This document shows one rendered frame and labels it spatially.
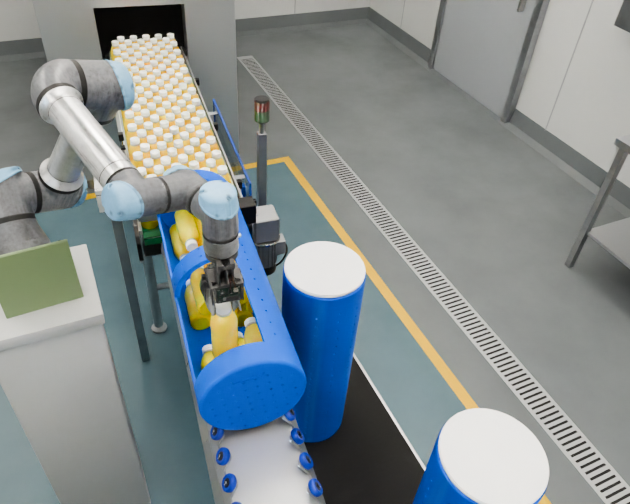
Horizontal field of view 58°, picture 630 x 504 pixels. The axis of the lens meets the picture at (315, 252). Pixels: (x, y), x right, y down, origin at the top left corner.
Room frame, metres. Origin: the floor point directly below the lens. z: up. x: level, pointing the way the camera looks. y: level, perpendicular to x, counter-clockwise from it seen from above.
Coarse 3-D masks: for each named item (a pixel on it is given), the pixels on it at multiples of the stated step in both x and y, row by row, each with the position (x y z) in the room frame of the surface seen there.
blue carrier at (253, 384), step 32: (160, 224) 1.51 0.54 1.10; (192, 256) 1.24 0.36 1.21; (256, 256) 1.31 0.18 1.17; (256, 288) 1.13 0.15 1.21; (256, 320) 1.00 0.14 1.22; (192, 352) 1.03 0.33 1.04; (224, 352) 0.89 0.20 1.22; (256, 352) 0.89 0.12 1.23; (288, 352) 0.93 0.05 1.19; (224, 384) 0.83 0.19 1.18; (256, 384) 0.86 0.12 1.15; (288, 384) 0.89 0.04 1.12; (224, 416) 0.82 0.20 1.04; (256, 416) 0.86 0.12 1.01
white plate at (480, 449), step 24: (480, 408) 0.92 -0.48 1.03; (456, 432) 0.84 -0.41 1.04; (480, 432) 0.84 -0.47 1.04; (504, 432) 0.85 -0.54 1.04; (528, 432) 0.86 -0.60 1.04; (456, 456) 0.77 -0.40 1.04; (480, 456) 0.77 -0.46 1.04; (504, 456) 0.78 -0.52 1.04; (528, 456) 0.79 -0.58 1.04; (456, 480) 0.71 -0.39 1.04; (480, 480) 0.71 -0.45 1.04; (504, 480) 0.72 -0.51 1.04; (528, 480) 0.72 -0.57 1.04
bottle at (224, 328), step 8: (216, 312) 0.92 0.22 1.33; (232, 312) 0.93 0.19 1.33; (216, 320) 0.91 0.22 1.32; (224, 320) 0.91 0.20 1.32; (232, 320) 0.92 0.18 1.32; (216, 328) 0.90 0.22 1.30; (224, 328) 0.90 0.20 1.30; (232, 328) 0.91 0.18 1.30; (216, 336) 0.90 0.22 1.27; (224, 336) 0.90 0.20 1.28; (232, 336) 0.91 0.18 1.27; (216, 344) 0.90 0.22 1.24; (224, 344) 0.90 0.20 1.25; (232, 344) 0.91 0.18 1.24; (216, 352) 0.90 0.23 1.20
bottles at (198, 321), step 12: (180, 252) 1.43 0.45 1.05; (192, 300) 1.21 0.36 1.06; (192, 312) 1.16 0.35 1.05; (240, 312) 1.20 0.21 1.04; (252, 312) 1.21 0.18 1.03; (192, 324) 1.14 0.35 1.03; (204, 324) 1.15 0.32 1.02; (240, 324) 1.19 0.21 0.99; (240, 336) 1.07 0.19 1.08; (204, 348) 1.04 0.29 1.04; (204, 360) 0.99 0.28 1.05
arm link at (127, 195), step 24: (48, 72) 1.14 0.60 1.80; (72, 72) 1.17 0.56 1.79; (48, 96) 1.08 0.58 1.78; (72, 96) 1.10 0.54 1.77; (48, 120) 1.08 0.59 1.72; (72, 120) 1.02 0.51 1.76; (96, 120) 1.06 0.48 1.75; (72, 144) 0.99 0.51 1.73; (96, 144) 0.97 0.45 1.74; (96, 168) 0.92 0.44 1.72; (120, 168) 0.91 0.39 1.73; (120, 192) 0.84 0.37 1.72; (144, 192) 0.87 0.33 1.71; (168, 192) 0.90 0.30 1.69; (120, 216) 0.83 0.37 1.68; (144, 216) 0.86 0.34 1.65
